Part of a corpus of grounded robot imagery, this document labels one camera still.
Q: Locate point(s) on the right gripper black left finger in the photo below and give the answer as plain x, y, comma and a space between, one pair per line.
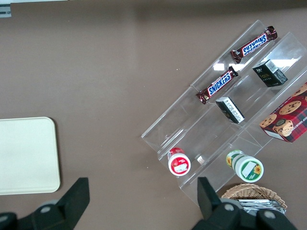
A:
69, 201

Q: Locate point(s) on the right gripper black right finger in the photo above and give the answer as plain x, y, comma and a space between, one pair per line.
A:
216, 213

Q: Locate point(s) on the light tan wicker basket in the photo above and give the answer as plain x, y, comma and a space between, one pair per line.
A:
249, 190

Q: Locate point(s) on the cream plastic tray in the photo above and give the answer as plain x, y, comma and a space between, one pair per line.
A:
26, 155

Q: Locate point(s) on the silver foil packet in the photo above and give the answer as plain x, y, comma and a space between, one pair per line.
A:
259, 203

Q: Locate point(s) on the green sunflower yogurt cup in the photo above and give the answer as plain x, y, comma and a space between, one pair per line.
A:
245, 166

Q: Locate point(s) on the red lidded yogurt cup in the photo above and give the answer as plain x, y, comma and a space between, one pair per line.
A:
178, 163

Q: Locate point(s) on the clear acrylic tiered display shelf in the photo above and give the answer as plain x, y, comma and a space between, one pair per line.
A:
192, 134

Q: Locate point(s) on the small black carton box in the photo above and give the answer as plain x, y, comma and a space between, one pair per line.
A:
230, 109
269, 73

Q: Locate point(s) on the red tartan cookie box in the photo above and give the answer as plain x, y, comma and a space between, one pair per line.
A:
287, 117

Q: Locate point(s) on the Snickers chocolate bar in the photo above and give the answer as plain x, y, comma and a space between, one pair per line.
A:
217, 85
254, 44

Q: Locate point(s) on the white grey device edge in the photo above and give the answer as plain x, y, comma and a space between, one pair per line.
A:
4, 10

